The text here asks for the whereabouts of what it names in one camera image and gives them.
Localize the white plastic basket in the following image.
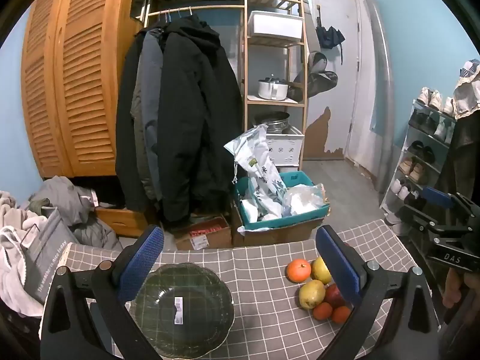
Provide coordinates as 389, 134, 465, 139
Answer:
264, 125, 305, 167

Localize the white patterned plastic bag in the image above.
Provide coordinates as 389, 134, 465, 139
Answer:
224, 124, 289, 222

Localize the clear plastic bag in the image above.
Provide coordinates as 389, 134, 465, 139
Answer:
281, 184, 328, 218

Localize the dark folded umbrella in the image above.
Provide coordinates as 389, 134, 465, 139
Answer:
315, 5, 346, 64

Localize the teal box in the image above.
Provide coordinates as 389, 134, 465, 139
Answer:
234, 171, 331, 231

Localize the slim black coat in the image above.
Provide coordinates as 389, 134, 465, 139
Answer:
115, 32, 151, 212

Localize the metal pot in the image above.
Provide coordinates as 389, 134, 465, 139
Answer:
255, 112, 291, 135

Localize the grey-blue jacket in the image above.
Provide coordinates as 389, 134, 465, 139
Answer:
135, 30, 167, 199

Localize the cardboard box with red packets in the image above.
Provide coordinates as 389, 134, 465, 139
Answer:
173, 215, 233, 251

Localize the yellow-green mango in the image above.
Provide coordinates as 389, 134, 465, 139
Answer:
299, 279, 326, 310

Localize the silver pipe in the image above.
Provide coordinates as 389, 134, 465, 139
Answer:
364, 0, 396, 194

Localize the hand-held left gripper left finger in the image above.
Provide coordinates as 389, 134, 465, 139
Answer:
40, 225, 166, 360

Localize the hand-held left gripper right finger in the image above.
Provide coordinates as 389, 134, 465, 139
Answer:
315, 225, 440, 360

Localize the beige lace cloth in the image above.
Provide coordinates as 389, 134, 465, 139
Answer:
453, 59, 480, 119

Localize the grey lettered storage bag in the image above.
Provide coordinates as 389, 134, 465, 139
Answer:
20, 208, 72, 306

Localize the person's right hand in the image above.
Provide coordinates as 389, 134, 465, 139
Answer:
442, 269, 469, 310

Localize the orange with green stem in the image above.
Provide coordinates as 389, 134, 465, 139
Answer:
286, 259, 313, 283

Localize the wooden clothes rack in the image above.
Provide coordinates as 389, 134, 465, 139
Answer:
133, 0, 248, 21

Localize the grey clothing pile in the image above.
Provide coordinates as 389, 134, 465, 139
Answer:
28, 175, 124, 251

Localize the collection of shoes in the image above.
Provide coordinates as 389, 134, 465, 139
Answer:
386, 87, 456, 235

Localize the metal shoe rack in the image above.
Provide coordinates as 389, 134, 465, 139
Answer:
379, 86, 458, 233

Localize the olive green jacket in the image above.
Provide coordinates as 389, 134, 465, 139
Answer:
130, 64, 151, 199

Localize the grey hanging bag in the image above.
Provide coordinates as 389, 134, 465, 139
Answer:
290, 50, 338, 104

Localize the dark green glass bowl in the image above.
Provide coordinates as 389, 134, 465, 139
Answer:
129, 262, 235, 359

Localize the yellow pear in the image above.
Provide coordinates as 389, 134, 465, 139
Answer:
311, 257, 333, 285

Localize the small tangerine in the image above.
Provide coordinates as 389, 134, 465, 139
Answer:
312, 302, 334, 321
332, 305, 352, 324

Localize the wide white storage box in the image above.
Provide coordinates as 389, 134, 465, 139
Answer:
249, 10, 304, 40

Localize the wooden shelf rack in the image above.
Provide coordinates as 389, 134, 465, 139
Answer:
244, 0, 310, 169

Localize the dark brown jacket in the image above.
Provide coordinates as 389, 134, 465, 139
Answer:
439, 110, 480, 203

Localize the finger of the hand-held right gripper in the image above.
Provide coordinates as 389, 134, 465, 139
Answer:
420, 187, 456, 211
398, 205, 437, 233

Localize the wooden louvred wardrobe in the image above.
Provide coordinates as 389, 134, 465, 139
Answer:
20, 0, 151, 179

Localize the large black hooded coat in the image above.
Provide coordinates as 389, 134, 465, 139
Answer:
155, 13, 244, 231

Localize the large cardboard box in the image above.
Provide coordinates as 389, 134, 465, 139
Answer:
232, 204, 331, 248

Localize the grey door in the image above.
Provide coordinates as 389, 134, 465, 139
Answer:
309, 0, 362, 162

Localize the grey checked tablecloth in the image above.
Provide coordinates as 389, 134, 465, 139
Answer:
56, 219, 447, 360

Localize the dark red apple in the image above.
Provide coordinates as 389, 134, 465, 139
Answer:
324, 284, 347, 308

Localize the wooden drawer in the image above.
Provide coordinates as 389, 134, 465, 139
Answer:
94, 206, 151, 238

